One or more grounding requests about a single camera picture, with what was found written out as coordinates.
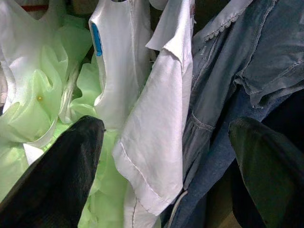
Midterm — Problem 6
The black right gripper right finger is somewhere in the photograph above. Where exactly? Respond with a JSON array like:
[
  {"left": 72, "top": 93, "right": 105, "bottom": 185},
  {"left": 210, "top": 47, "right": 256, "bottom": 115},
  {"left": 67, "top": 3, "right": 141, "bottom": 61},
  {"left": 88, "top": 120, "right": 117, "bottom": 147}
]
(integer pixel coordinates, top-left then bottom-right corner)
[{"left": 228, "top": 117, "right": 304, "bottom": 228}]

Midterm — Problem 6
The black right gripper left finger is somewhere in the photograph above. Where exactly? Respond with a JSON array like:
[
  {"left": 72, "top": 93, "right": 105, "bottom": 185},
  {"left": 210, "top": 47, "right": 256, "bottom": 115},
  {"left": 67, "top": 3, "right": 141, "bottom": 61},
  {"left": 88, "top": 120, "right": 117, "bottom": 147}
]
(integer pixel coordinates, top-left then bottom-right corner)
[{"left": 0, "top": 115, "right": 105, "bottom": 228}]

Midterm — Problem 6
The dark blue denim garment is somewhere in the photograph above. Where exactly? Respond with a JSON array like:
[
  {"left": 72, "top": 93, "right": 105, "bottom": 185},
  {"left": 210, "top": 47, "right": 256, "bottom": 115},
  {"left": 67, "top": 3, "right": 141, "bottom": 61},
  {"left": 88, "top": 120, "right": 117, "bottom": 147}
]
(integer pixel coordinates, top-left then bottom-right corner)
[{"left": 163, "top": 87, "right": 264, "bottom": 228}]

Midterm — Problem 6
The white dress green tulle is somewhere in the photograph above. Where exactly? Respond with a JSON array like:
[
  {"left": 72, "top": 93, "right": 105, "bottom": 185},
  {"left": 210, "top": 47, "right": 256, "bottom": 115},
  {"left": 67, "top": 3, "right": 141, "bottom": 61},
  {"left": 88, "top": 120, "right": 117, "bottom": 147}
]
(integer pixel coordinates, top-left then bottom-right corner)
[{"left": 0, "top": 0, "right": 133, "bottom": 228}]

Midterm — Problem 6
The white short-sleeve shirt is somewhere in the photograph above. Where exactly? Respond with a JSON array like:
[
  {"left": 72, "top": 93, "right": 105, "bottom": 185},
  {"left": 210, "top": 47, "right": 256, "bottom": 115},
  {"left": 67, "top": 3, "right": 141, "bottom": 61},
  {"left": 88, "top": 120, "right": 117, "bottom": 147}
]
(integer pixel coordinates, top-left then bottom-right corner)
[{"left": 112, "top": 0, "right": 197, "bottom": 228}]

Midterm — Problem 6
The light denim lace-collar dress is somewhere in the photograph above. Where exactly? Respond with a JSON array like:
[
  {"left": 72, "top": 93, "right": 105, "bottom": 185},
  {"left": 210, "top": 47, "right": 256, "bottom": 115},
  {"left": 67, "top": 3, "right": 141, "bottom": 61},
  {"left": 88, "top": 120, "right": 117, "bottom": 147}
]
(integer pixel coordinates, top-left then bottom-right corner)
[{"left": 181, "top": 0, "right": 304, "bottom": 190}]

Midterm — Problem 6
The white sleeveless dress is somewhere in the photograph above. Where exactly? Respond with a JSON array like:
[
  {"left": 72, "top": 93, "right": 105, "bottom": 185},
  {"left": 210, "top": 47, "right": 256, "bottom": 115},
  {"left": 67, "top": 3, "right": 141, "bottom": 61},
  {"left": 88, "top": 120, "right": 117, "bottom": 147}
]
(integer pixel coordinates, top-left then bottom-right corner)
[{"left": 88, "top": 0, "right": 152, "bottom": 131}]

